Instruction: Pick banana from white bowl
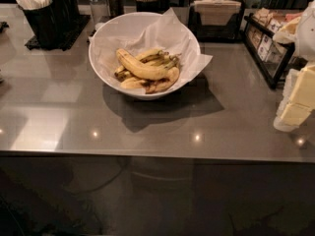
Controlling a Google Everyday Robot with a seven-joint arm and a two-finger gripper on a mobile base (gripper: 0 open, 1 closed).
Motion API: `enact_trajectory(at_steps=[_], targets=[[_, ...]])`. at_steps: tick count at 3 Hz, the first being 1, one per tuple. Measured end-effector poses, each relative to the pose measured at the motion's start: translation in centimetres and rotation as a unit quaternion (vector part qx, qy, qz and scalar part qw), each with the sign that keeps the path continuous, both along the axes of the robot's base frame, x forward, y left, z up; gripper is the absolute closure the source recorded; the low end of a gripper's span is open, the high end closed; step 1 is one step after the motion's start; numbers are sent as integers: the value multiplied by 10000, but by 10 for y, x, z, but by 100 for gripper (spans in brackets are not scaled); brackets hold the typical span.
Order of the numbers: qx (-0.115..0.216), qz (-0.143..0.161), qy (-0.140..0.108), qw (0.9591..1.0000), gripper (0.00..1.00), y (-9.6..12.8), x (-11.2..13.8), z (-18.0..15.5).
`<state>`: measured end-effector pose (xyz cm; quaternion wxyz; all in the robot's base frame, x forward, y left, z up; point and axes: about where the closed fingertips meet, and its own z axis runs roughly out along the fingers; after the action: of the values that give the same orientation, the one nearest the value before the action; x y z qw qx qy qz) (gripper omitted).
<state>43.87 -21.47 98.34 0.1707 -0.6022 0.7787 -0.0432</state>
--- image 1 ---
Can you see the white paper bowl liner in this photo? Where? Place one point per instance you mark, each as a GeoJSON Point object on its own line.
{"type": "Point", "coordinates": [170, 33]}

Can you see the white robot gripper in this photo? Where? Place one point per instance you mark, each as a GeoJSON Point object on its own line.
{"type": "Point", "coordinates": [307, 33]}

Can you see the black cutlery holder front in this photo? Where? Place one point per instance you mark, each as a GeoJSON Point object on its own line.
{"type": "Point", "coordinates": [43, 21]}

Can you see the front bruised yellow banana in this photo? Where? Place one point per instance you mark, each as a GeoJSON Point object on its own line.
{"type": "Point", "coordinates": [151, 87]}

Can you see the black wire condiment rack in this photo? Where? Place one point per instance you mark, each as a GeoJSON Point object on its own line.
{"type": "Point", "coordinates": [273, 59]}

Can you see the salt shaker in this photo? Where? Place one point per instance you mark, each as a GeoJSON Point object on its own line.
{"type": "Point", "coordinates": [99, 10]}

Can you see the black rubber mat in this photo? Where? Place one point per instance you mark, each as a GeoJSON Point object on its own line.
{"type": "Point", "coordinates": [67, 39]}

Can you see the white ceramic bowl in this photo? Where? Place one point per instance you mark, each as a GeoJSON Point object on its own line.
{"type": "Point", "coordinates": [111, 79]}

